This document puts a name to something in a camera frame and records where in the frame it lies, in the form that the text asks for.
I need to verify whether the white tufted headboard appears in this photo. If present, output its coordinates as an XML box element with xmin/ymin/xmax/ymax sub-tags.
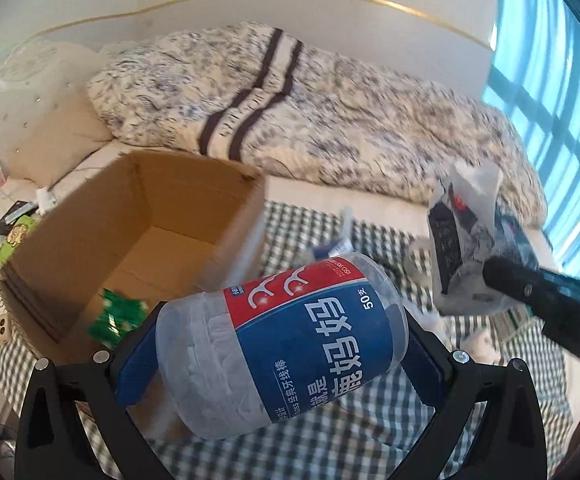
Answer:
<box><xmin>0</xmin><ymin>39</ymin><xmax>106</xmax><ymax>167</ymax></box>

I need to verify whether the blue curtain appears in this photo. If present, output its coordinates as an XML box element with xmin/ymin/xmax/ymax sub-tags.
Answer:
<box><xmin>483</xmin><ymin>0</ymin><xmax>580</xmax><ymax>278</ymax></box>

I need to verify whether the green wrapper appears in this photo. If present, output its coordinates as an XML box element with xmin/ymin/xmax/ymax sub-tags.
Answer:
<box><xmin>87</xmin><ymin>288</ymin><xmax>149</xmax><ymax>350</ymax></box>

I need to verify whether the floss pick jar blue label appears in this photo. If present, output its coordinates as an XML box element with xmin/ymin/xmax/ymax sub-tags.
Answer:
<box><xmin>155</xmin><ymin>252</ymin><xmax>408</xmax><ymax>440</ymax></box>

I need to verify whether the green snack packet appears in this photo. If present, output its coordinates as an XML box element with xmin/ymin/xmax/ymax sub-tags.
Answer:
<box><xmin>0</xmin><ymin>214</ymin><xmax>37</xmax><ymax>266</ymax></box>

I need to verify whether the floral tissue pack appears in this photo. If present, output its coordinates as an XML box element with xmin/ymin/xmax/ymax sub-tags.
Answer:
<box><xmin>427</xmin><ymin>162</ymin><xmax>538</xmax><ymax>315</ymax></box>

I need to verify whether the white foam tube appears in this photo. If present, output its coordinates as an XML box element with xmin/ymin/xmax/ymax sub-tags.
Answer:
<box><xmin>339</xmin><ymin>206</ymin><xmax>353</xmax><ymax>240</ymax></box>

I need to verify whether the floral quilt with stripes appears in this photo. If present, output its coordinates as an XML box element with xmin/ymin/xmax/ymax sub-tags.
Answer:
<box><xmin>87</xmin><ymin>22</ymin><xmax>548</xmax><ymax>228</ymax></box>

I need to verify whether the white stick tool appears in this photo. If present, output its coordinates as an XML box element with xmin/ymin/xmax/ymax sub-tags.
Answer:
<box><xmin>36</xmin><ymin>186</ymin><xmax>58</xmax><ymax>217</ymax></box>

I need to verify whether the cardboard box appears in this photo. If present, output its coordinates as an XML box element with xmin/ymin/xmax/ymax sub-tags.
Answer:
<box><xmin>0</xmin><ymin>148</ymin><xmax>268</xmax><ymax>441</ymax></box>

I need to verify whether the beige pillow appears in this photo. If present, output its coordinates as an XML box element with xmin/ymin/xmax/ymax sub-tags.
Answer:
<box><xmin>6</xmin><ymin>92</ymin><xmax>113</xmax><ymax>188</ymax></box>

